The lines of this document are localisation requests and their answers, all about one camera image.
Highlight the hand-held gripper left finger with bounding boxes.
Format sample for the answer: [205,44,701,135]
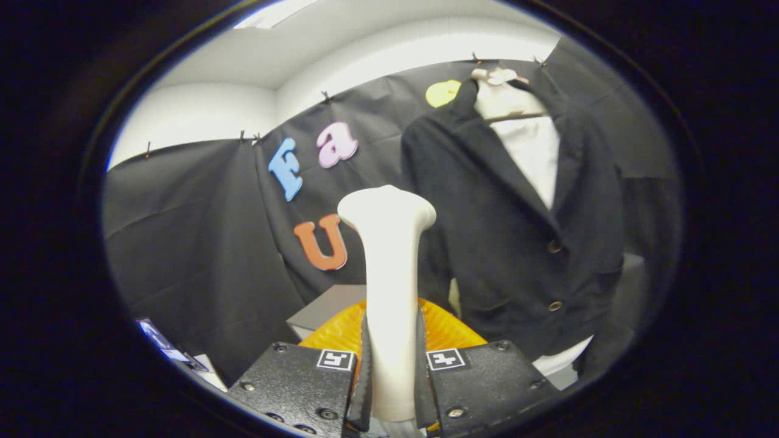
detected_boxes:
[226,299,375,438]

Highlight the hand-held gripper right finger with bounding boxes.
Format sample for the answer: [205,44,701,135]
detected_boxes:
[415,298,562,438]

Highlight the white garment steamer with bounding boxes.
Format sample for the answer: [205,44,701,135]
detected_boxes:
[337,184,438,438]

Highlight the black suit jacket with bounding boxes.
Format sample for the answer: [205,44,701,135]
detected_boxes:
[400,61,627,363]

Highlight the grey cabinet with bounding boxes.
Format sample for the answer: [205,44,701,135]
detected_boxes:
[286,284,369,341]

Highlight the printed paper sheet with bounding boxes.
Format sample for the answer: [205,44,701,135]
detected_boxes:
[135,316,211,373]

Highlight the black backdrop cloth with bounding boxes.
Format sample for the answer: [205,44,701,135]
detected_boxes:
[100,36,682,387]

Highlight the white mannequin torso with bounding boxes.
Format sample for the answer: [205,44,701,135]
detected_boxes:
[449,67,594,377]

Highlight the ceiling light panel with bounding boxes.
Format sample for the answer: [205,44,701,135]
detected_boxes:
[234,0,317,29]

